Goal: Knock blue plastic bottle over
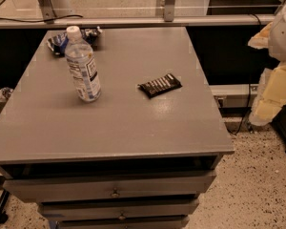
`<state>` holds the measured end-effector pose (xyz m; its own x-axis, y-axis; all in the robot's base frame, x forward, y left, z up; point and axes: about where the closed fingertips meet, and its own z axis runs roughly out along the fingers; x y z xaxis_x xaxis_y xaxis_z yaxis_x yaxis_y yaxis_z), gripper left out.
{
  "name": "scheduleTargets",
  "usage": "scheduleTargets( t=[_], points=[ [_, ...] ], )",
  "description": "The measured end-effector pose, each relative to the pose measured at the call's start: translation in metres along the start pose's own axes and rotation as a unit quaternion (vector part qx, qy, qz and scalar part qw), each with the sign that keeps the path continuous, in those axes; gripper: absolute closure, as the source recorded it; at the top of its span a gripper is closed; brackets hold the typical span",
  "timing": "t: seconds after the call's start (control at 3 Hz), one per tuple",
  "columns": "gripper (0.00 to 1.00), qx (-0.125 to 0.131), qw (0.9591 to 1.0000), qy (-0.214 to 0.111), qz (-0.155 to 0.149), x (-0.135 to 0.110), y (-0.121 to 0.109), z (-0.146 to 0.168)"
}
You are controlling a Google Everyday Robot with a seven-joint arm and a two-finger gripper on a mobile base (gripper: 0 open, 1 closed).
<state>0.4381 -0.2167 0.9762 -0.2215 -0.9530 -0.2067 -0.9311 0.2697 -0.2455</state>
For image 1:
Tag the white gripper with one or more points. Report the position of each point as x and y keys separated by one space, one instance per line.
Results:
x=284 y=35

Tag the clear plastic water bottle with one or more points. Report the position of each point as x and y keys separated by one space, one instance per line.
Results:
x=80 y=58

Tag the black snack bar wrapper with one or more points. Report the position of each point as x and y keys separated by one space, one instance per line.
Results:
x=160 y=85

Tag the grey drawer cabinet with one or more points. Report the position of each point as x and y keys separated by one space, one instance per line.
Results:
x=46 y=131

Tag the bottom grey drawer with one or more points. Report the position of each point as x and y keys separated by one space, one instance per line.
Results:
x=174 y=222

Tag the grey drawer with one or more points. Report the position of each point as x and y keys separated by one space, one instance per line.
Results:
x=107 y=187
x=174 y=222
x=121 y=209

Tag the blue crumpled chip bag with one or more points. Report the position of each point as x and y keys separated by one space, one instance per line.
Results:
x=58 y=43

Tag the top grey drawer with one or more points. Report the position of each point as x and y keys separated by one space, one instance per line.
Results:
x=107 y=187

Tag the middle grey drawer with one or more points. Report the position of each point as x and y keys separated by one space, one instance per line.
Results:
x=121 y=209

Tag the black stand leg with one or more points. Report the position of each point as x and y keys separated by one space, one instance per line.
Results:
x=3 y=200

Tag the metal frame rail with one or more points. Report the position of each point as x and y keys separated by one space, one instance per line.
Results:
x=58 y=14

